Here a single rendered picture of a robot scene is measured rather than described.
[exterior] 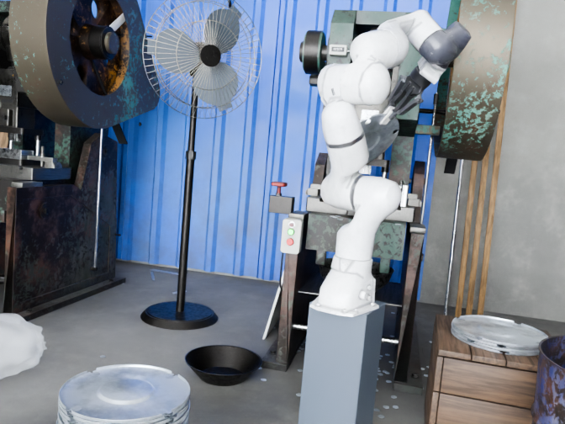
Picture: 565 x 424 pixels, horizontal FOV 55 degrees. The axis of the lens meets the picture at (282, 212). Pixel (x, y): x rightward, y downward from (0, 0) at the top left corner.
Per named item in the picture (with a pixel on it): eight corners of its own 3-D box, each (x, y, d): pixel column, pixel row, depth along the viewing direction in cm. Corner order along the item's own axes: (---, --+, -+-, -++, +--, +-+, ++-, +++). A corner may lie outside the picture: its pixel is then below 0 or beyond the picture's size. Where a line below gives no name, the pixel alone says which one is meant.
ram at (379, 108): (382, 159, 224) (390, 87, 221) (346, 156, 227) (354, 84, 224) (384, 160, 241) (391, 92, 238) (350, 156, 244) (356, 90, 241)
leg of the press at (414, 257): (421, 395, 210) (450, 162, 200) (392, 390, 213) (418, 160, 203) (415, 325, 300) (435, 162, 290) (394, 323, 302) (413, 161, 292)
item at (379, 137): (329, 178, 213) (328, 177, 213) (394, 152, 218) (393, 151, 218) (330, 133, 188) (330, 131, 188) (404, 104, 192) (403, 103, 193)
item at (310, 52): (327, 80, 230) (333, 26, 227) (301, 79, 232) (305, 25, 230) (334, 87, 251) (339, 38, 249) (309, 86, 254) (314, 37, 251)
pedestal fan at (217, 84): (232, 339, 253) (260, -15, 235) (125, 328, 255) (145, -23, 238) (258, 278, 378) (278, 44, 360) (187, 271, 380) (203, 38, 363)
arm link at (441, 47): (407, 47, 170) (427, 70, 167) (435, 13, 162) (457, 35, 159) (434, 50, 184) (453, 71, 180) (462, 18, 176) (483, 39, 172)
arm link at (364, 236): (382, 267, 152) (393, 178, 149) (328, 255, 163) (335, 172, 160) (400, 262, 160) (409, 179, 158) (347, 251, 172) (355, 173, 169)
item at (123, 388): (215, 394, 128) (215, 392, 128) (108, 439, 105) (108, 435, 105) (139, 357, 146) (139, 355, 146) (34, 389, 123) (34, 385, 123)
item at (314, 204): (413, 223, 222) (414, 208, 221) (305, 210, 231) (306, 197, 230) (412, 215, 251) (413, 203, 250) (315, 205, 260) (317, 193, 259)
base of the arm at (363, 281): (361, 320, 148) (366, 270, 146) (298, 306, 156) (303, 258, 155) (385, 304, 167) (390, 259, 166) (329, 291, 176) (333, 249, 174)
